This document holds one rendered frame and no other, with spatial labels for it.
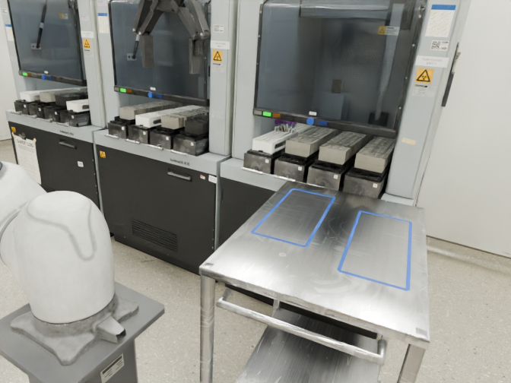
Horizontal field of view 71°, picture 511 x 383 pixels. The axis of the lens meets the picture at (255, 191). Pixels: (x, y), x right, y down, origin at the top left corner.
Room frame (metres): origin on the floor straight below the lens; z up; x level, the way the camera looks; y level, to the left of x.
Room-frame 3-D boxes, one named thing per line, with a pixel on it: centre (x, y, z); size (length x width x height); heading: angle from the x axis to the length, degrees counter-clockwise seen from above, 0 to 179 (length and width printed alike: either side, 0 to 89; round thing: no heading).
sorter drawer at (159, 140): (2.03, 0.35, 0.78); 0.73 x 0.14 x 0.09; 153
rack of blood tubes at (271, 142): (1.66, -0.08, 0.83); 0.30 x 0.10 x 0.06; 153
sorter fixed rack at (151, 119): (1.98, 0.55, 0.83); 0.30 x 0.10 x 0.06; 153
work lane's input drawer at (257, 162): (1.78, -0.14, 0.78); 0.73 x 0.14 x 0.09; 153
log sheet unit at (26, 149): (2.28, 1.57, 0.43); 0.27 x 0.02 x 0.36; 63
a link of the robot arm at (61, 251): (0.59, 0.36, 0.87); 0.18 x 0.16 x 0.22; 57
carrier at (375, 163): (1.36, -0.44, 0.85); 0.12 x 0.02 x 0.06; 62
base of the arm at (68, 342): (0.57, 0.34, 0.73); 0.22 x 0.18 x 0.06; 63
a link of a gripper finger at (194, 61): (0.83, 0.15, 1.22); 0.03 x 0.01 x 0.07; 153
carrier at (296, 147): (1.50, -0.17, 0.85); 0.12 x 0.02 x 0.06; 64
